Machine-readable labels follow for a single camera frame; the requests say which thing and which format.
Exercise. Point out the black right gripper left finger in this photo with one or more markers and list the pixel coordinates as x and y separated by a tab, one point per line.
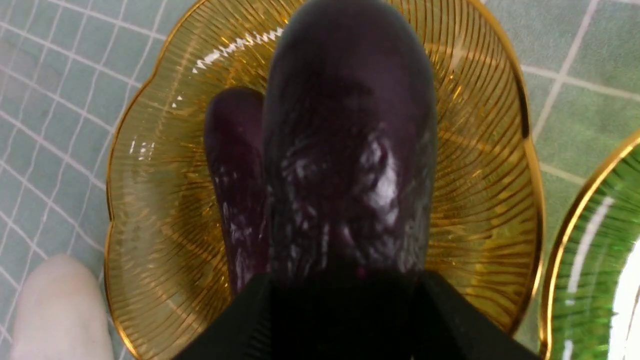
241	332

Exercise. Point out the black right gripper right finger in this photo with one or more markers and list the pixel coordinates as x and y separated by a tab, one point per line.
450	328

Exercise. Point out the white radish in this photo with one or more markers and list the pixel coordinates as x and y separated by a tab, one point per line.
61	315

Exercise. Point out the purple eggplant green stem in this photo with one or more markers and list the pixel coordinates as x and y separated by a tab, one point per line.
233	139

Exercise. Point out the purple eggplant tan stem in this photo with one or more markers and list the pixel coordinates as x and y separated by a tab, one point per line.
350	142

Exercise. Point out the green ribbed plastic plate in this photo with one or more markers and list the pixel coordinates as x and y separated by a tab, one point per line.
590	298

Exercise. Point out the green checked tablecloth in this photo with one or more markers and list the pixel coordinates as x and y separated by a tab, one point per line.
69	69

